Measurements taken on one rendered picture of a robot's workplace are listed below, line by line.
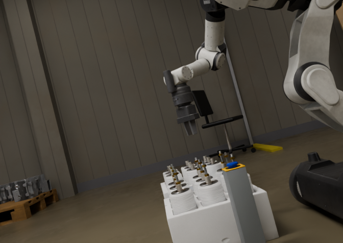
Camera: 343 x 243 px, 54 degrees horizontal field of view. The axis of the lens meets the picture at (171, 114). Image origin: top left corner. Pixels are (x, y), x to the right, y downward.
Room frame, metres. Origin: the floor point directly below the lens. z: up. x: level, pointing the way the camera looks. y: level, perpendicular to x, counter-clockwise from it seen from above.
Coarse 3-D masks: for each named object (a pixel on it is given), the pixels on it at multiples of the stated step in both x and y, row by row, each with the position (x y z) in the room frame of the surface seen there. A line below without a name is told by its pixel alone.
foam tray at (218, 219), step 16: (224, 192) 1.44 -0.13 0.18; (256, 192) 1.30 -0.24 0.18; (208, 208) 1.27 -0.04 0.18; (224, 208) 1.27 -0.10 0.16; (176, 224) 1.26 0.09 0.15; (192, 224) 1.26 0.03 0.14; (208, 224) 1.27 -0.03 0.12; (224, 224) 1.27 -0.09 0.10; (272, 224) 1.28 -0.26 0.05; (176, 240) 1.26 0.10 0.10; (192, 240) 1.26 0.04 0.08; (208, 240) 1.27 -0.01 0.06; (224, 240) 1.28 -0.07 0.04; (240, 240) 1.27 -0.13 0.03
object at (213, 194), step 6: (204, 186) 1.31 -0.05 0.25; (210, 186) 1.30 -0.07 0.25; (216, 186) 1.31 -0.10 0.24; (204, 192) 1.31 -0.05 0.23; (210, 192) 1.30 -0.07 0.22; (216, 192) 1.30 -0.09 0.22; (222, 192) 1.32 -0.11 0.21; (204, 198) 1.31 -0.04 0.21; (210, 198) 1.30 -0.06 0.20; (216, 198) 1.30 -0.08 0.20; (222, 198) 1.31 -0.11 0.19; (204, 204) 1.32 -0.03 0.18; (210, 204) 1.30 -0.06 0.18
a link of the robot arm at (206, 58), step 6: (204, 48) 1.61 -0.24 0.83; (204, 54) 1.60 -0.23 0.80; (210, 54) 1.58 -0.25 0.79; (216, 54) 1.57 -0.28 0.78; (198, 60) 1.56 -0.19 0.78; (204, 60) 1.57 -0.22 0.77; (210, 60) 1.58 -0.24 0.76; (198, 66) 1.53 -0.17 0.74; (204, 66) 1.55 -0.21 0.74; (210, 66) 1.60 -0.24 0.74; (198, 72) 1.53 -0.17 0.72; (204, 72) 1.57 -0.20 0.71
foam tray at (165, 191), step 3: (162, 183) 2.15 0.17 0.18; (162, 186) 2.03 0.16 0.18; (165, 186) 2.00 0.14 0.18; (189, 186) 1.81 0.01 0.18; (192, 186) 1.81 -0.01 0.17; (162, 189) 1.93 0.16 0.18; (165, 189) 1.90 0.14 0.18; (192, 189) 1.81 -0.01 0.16; (165, 192) 1.80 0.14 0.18; (165, 195) 1.80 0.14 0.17; (168, 195) 1.80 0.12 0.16; (165, 198) 1.80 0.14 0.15
